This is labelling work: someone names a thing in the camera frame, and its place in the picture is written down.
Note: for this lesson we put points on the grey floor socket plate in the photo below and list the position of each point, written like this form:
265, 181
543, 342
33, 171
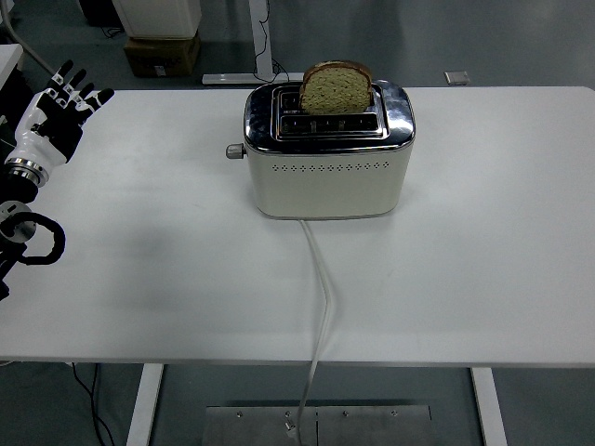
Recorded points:
456, 77

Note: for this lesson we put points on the grey metal plate with screws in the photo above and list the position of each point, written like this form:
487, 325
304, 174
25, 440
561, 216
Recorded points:
372, 427

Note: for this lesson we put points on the brown bread slice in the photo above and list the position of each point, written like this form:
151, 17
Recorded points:
337, 93

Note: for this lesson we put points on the white side table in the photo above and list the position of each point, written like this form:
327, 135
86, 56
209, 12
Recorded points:
7, 60

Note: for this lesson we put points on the brown cardboard box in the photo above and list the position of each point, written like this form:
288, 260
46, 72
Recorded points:
160, 56

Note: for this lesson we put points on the black box on floor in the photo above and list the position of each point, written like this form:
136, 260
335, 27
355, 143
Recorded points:
97, 11

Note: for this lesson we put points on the white desk leg with foot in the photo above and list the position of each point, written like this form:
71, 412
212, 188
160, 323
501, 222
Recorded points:
259, 37

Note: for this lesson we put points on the cream chrome two-slot toaster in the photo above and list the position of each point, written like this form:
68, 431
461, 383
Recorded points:
325, 190

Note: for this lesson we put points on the white table leg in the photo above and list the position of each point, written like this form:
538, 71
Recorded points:
488, 409
144, 409

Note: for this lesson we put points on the white plastic container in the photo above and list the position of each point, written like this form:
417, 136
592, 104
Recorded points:
158, 16

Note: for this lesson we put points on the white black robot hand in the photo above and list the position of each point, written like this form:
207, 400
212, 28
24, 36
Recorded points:
42, 144

